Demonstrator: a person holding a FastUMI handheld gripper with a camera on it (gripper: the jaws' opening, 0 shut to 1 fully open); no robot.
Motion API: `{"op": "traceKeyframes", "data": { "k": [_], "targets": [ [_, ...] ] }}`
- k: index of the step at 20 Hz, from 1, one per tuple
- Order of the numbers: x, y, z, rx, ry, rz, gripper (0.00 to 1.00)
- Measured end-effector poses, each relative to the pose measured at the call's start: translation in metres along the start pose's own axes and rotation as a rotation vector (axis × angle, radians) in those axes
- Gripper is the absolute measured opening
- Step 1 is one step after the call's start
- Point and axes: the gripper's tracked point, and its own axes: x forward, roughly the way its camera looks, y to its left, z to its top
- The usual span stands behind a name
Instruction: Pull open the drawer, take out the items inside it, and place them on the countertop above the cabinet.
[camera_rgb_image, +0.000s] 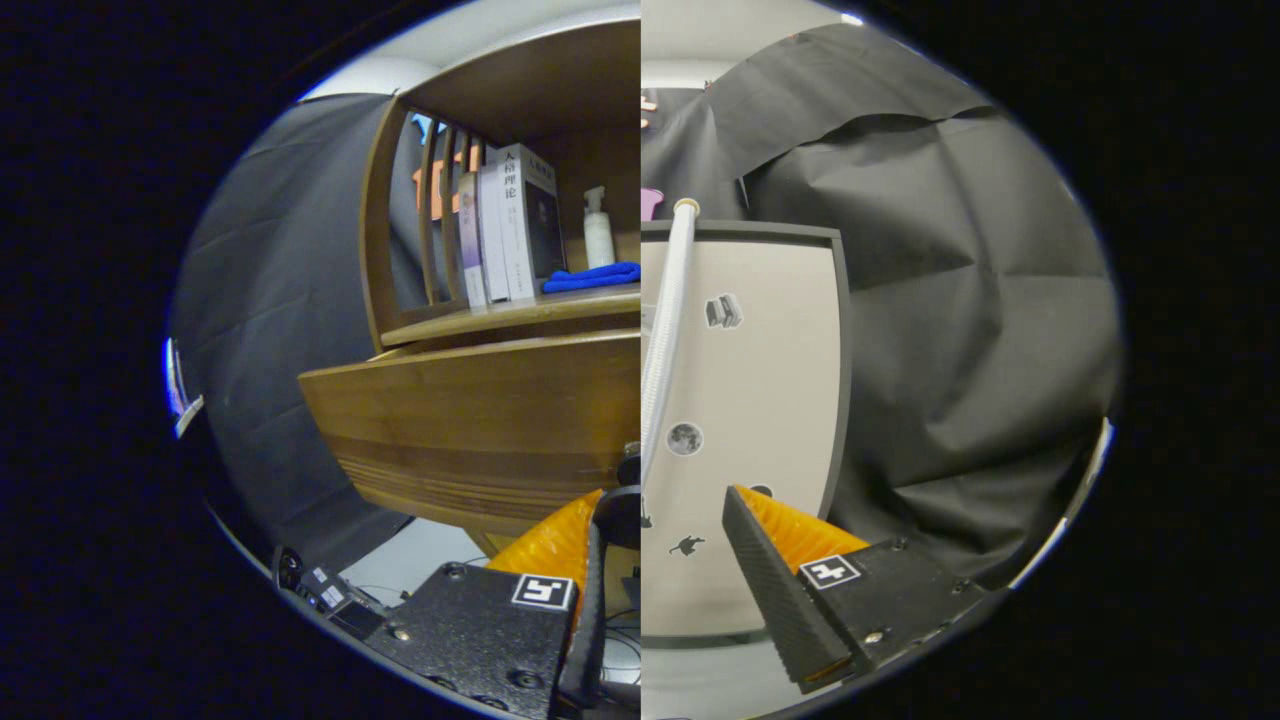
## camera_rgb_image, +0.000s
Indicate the black electronic box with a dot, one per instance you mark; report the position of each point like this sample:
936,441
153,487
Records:
335,600

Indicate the brown wooden cabinet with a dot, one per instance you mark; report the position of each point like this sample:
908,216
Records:
540,80

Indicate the black backdrop cloth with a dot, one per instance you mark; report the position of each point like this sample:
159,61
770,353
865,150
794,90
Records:
950,300

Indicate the grey panel with dark frame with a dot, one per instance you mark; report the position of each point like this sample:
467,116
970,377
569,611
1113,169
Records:
770,380

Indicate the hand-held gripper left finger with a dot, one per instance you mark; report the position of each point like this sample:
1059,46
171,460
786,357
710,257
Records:
592,620

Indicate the brown wooden drawer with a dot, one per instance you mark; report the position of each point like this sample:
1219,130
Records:
470,420

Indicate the white pump bottle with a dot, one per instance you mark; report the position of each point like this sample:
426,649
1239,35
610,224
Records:
599,240

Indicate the black drawer knob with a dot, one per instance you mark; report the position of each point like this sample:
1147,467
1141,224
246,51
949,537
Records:
620,515

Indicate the thin white book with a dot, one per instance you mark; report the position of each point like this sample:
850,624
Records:
492,240

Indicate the purple spine book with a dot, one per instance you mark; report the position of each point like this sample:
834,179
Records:
470,240

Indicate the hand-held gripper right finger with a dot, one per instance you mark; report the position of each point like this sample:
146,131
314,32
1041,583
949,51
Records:
780,590

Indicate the thick white and dark book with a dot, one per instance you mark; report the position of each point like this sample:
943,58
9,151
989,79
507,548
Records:
525,230

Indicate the wooden countertop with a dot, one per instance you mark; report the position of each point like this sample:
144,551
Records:
520,310

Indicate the blue cloth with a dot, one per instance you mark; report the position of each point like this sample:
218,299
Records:
590,278

